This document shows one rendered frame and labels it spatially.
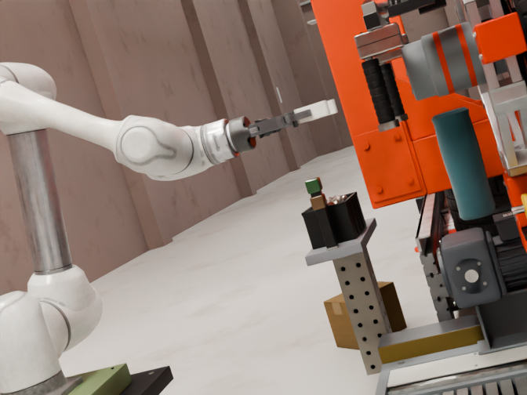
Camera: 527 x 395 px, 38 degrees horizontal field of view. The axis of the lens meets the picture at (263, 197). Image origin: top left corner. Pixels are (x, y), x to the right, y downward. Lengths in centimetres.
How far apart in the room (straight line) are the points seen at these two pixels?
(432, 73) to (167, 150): 59
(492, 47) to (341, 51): 87
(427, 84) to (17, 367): 115
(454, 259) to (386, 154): 38
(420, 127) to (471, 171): 40
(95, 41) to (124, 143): 762
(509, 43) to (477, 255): 77
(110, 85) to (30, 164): 698
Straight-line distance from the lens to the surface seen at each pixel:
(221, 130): 162
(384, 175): 220
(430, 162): 219
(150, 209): 893
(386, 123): 157
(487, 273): 203
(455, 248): 202
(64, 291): 205
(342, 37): 221
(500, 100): 149
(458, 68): 169
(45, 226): 206
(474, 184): 185
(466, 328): 226
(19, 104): 185
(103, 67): 903
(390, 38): 157
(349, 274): 240
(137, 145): 147
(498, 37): 140
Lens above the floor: 80
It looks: 4 degrees down
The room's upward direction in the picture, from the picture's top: 17 degrees counter-clockwise
